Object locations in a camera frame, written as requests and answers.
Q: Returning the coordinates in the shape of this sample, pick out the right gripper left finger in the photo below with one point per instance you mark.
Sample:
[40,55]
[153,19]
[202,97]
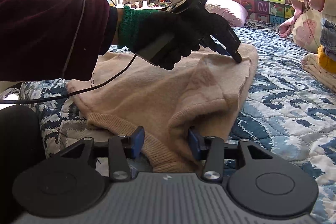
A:
[121,148]

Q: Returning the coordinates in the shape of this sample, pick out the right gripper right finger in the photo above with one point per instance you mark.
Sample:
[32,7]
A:
[210,150]

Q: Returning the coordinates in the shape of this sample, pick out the beige pink knit sweater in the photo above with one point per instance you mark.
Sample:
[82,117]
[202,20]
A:
[205,90]

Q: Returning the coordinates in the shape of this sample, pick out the maroon sleeved left forearm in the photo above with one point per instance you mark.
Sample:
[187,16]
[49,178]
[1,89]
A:
[52,39]

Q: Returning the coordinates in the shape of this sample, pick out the black gloved left hand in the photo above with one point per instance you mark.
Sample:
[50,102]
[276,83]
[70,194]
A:
[138,29]

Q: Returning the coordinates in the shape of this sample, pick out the pink pillow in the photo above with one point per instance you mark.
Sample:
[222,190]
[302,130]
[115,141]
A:
[234,13]

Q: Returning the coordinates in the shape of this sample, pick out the colourful alphabet headboard mat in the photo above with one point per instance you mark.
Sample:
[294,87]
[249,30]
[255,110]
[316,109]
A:
[273,11]

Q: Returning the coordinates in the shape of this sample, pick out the cluttered dark side desk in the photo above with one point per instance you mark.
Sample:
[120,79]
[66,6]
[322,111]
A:
[145,4]

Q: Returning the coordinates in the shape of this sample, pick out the blue white patterned quilt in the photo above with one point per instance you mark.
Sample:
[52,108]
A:
[287,111]

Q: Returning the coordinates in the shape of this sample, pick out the cream pink floral duvet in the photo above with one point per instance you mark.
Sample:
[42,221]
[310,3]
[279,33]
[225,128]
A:
[306,23]

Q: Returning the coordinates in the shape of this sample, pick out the folded cream blanket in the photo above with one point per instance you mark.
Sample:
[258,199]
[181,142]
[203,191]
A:
[310,64]

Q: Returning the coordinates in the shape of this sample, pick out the folded denim jeans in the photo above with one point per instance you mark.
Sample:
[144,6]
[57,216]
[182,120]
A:
[328,35]

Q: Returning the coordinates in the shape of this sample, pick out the folded yellow garment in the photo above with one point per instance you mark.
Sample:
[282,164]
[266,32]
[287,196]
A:
[326,62]

